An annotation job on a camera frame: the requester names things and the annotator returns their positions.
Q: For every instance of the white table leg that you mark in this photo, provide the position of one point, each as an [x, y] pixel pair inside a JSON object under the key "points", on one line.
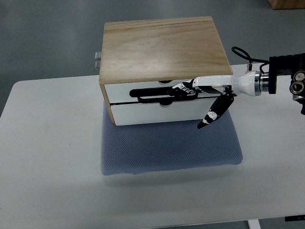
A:
{"points": [[254, 224]]}

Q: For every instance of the brown cardboard box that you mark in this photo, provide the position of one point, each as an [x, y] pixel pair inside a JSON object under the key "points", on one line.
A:
{"points": [[287, 4]]}

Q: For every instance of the wooden drawer cabinet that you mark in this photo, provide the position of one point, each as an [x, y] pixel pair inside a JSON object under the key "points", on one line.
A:
{"points": [[162, 50]]}

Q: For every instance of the silver metal clamp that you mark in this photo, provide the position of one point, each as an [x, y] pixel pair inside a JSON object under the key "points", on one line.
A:
{"points": [[98, 60]]}

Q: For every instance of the lower white drawer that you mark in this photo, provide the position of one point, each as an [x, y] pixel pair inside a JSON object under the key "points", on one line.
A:
{"points": [[133, 114]]}

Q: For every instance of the black table control panel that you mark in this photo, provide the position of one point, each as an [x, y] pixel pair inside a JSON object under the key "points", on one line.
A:
{"points": [[295, 218]]}

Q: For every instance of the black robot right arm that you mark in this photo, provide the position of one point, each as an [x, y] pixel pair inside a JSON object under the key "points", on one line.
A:
{"points": [[290, 65]]}

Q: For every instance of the blue grey mesh cushion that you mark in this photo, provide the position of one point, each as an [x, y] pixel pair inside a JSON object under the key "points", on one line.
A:
{"points": [[135, 149]]}

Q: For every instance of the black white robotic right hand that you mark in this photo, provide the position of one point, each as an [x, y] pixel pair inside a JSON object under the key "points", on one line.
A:
{"points": [[227, 86]]}

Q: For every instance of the white drawer black handle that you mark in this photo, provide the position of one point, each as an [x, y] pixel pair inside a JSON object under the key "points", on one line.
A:
{"points": [[149, 92]]}

